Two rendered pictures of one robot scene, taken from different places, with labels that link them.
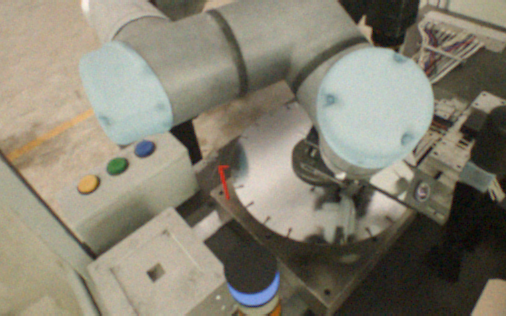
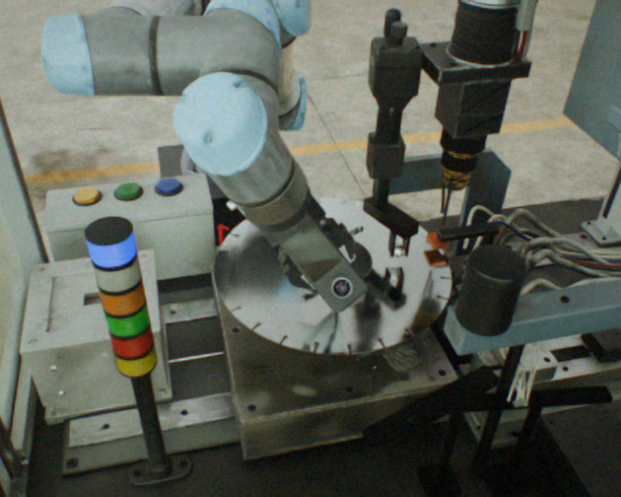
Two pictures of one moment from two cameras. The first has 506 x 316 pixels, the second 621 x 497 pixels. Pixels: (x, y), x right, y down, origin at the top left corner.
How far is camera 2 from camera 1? 0.43 m
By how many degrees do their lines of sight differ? 16
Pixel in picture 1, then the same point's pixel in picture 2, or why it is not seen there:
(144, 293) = (68, 310)
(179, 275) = not seen: hidden behind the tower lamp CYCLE
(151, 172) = (159, 212)
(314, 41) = (214, 62)
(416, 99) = (227, 113)
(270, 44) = (181, 53)
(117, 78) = (62, 35)
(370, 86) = (207, 97)
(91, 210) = (73, 221)
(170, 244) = not seen: hidden behind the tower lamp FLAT
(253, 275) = (105, 235)
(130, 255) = (80, 274)
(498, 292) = not seen: outside the picture
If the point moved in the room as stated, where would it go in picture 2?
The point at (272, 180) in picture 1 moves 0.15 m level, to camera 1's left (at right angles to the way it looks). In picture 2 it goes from (261, 259) to (169, 235)
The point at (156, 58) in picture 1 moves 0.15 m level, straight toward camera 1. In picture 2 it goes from (94, 33) to (15, 106)
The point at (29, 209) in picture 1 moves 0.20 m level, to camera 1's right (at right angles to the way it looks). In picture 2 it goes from (1, 168) to (124, 199)
